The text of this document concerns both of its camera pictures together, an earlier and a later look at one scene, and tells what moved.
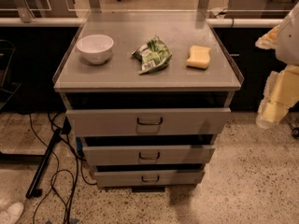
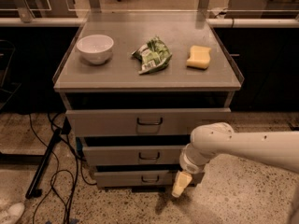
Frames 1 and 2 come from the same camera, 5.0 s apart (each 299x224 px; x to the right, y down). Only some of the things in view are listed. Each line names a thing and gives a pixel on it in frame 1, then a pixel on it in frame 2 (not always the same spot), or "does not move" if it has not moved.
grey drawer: x=148 y=154 does not move
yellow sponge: x=199 y=57 does not move
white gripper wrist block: x=289 y=44 -> x=191 y=166
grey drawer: x=149 y=177 does not move
